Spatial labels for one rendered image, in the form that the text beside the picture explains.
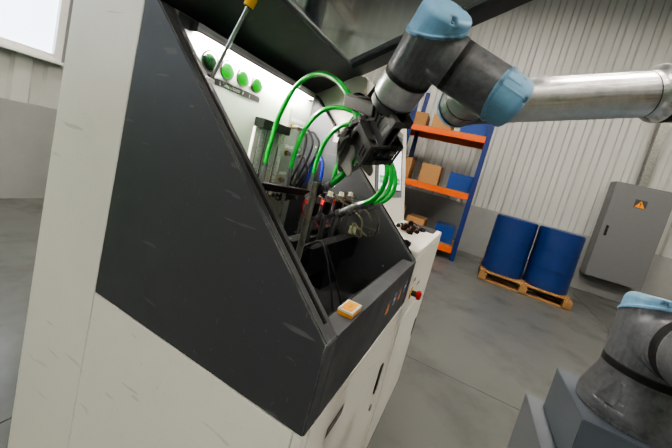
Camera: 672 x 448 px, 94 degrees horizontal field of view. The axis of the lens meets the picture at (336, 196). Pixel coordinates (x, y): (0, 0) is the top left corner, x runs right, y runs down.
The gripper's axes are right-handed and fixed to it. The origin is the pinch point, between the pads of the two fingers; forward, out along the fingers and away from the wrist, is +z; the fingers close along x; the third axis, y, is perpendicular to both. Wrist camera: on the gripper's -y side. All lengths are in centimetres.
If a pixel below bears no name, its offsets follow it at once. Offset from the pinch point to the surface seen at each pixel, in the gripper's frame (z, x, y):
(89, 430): 58, -55, 31
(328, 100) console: 27, 22, -55
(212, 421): 26, -30, 38
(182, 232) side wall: 12.0, -33.0, 6.3
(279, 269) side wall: 0.6, -19.3, 20.8
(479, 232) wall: 388, 520, -128
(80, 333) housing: 48, -56, 11
